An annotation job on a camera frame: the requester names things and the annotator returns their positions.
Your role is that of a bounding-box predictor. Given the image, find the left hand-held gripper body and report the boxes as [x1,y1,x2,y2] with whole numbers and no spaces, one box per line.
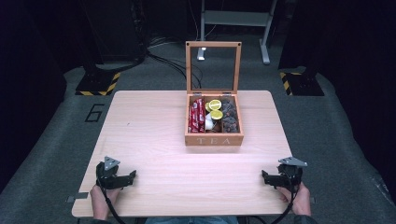
[95,156,125,190]

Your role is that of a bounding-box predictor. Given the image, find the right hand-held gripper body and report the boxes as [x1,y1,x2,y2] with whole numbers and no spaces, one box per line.
[277,156,308,191]

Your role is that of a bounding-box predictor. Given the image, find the person's left hand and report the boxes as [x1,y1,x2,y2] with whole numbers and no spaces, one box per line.
[90,185,121,221]

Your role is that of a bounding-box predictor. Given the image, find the person's right hand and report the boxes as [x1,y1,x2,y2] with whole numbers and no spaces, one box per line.
[276,182,312,217]

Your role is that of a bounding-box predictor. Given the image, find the wooden tea box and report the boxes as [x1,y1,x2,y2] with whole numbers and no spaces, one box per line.
[184,40,245,147]

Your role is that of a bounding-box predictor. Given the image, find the pile of dark tea packets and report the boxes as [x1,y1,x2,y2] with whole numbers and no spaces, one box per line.
[220,98,240,133]

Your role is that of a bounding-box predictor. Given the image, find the white capsule cup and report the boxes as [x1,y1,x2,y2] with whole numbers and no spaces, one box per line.
[204,113,215,131]

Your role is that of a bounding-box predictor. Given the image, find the bundle of red packets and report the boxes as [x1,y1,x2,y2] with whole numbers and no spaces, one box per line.
[188,98,206,134]

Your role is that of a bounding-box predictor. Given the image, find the black yellow striped stand base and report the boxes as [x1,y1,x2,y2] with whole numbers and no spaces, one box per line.
[278,71,325,97]
[75,69,121,97]

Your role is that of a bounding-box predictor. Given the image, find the dark curtain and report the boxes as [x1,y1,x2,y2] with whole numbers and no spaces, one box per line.
[278,0,396,206]
[0,0,94,194]

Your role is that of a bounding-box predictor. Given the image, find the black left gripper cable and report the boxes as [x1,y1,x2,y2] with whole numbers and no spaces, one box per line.
[98,178,127,224]

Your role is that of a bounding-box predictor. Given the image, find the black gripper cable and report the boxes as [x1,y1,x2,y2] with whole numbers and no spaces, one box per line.
[98,178,127,224]
[269,185,299,224]

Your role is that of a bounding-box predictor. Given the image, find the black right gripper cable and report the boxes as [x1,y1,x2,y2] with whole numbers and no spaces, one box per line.
[269,185,299,224]

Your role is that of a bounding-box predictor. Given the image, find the grey metal table bracket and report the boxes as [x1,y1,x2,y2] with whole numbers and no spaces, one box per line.
[65,191,90,203]

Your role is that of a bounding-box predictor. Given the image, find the black floor cables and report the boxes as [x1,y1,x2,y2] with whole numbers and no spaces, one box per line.
[145,36,204,90]

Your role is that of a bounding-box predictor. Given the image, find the white metal stand frame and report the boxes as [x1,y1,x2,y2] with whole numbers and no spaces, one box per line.
[196,0,278,65]

